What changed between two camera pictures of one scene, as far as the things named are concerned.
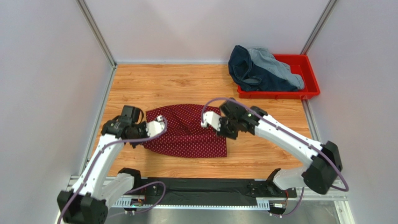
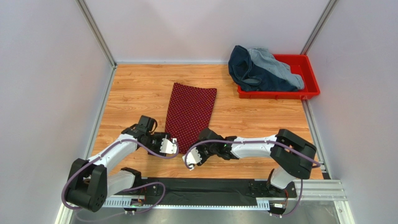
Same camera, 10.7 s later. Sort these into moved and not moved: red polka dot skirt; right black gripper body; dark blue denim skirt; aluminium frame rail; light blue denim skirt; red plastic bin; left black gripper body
Moved: left black gripper body; red polka dot skirt; right black gripper body
Not moved: dark blue denim skirt; aluminium frame rail; light blue denim skirt; red plastic bin
